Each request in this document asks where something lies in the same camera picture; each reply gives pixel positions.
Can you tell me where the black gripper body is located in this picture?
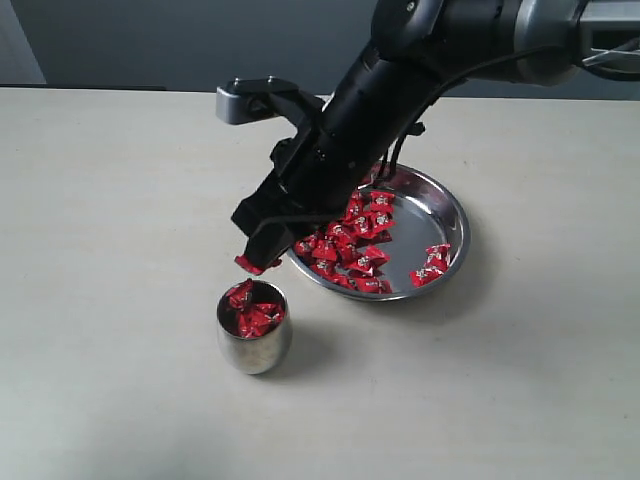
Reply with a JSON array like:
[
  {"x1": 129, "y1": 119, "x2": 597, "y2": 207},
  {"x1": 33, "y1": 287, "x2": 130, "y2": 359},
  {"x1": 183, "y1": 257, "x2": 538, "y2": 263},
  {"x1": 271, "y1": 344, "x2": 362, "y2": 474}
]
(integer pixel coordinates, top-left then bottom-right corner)
[{"x1": 259, "y1": 94, "x2": 425, "y2": 225}]

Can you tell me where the red candy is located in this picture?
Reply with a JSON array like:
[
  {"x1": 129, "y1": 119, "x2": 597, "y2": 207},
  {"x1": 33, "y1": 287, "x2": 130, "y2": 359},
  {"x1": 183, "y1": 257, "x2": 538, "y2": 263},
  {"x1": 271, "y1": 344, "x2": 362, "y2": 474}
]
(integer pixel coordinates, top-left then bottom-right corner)
[
  {"x1": 225, "y1": 279, "x2": 285, "y2": 339},
  {"x1": 425, "y1": 243, "x2": 451, "y2": 271},
  {"x1": 409, "y1": 265, "x2": 444, "y2": 288},
  {"x1": 353, "y1": 277, "x2": 392, "y2": 295},
  {"x1": 234, "y1": 255, "x2": 264, "y2": 276},
  {"x1": 369, "y1": 191, "x2": 395, "y2": 214}
]

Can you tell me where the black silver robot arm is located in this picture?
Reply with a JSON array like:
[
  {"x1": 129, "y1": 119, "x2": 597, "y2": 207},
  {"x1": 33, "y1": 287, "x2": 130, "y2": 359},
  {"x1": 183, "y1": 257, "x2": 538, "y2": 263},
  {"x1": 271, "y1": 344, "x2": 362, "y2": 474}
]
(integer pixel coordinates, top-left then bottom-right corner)
[{"x1": 216, "y1": 0, "x2": 639, "y2": 270}]

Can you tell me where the stainless steel cup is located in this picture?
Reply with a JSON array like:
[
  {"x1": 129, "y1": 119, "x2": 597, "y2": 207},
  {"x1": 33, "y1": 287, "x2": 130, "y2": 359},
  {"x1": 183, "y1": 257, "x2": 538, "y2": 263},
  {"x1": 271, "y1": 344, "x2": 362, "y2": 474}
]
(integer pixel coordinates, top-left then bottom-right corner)
[{"x1": 216, "y1": 280, "x2": 293, "y2": 375}]

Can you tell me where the round stainless steel plate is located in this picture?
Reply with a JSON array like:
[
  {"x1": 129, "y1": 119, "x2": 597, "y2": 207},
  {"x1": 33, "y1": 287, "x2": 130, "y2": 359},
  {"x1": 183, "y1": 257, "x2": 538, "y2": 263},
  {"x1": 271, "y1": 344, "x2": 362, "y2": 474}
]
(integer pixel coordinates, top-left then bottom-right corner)
[{"x1": 289, "y1": 164, "x2": 471, "y2": 302}]

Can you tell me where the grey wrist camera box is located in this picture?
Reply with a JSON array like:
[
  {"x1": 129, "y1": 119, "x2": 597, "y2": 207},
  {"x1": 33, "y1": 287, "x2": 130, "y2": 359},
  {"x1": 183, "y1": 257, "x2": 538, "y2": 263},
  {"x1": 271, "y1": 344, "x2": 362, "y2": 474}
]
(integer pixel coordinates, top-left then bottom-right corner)
[{"x1": 215, "y1": 76, "x2": 299, "y2": 125}]

